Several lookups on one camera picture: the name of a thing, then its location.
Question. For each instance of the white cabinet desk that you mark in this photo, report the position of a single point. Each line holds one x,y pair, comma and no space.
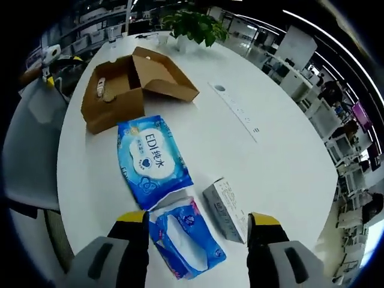
297,85

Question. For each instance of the black yellow object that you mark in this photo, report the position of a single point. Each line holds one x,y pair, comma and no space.
72,61

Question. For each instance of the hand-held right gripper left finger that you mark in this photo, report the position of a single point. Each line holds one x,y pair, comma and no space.
132,240

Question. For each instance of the small white carton box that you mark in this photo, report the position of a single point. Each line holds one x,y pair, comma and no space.
225,210

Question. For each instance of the green plant in white pot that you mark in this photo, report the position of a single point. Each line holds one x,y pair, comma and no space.
195,27

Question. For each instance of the blue wet wipes pack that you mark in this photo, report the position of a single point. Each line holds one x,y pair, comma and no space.
150,156

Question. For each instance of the white table power strip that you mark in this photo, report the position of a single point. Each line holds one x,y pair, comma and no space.
237,111

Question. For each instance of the grey storage shelf rack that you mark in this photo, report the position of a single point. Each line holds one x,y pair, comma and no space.
84,36

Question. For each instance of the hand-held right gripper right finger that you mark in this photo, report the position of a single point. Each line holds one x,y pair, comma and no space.
264,240

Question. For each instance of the brown cardboard shoe box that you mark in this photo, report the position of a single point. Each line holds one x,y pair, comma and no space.
117,114

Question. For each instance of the row of white office chairs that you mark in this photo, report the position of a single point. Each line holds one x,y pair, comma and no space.
351,180

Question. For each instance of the blue soft tissue pack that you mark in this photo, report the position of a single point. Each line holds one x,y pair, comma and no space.
186,240

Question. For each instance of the purple wall screen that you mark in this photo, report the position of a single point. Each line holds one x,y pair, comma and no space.
360,117

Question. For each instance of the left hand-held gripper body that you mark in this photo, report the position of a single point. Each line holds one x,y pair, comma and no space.
51,57

